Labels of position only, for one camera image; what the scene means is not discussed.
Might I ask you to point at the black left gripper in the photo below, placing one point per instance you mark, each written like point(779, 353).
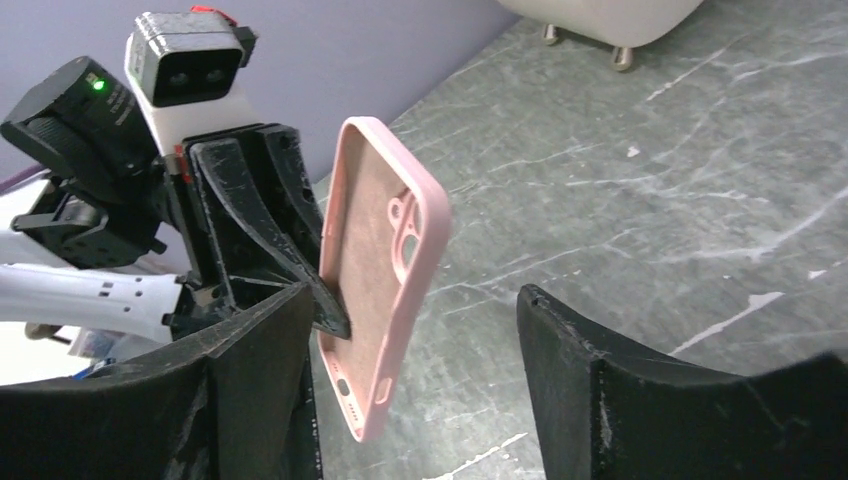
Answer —
point(246, 209)

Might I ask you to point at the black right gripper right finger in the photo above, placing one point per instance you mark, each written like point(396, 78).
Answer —
point(608, 407)

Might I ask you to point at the cream round cylinder box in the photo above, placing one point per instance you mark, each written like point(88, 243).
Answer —
point(623, 24)

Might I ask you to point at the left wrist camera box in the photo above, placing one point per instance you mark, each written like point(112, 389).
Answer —
point(182, 66)

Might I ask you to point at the phone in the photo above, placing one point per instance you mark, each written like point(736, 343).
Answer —
point(386, 227)

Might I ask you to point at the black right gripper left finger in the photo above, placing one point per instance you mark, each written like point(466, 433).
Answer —
point(232, 401)

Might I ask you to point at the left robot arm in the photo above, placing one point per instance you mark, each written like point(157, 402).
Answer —
point(105, 198)

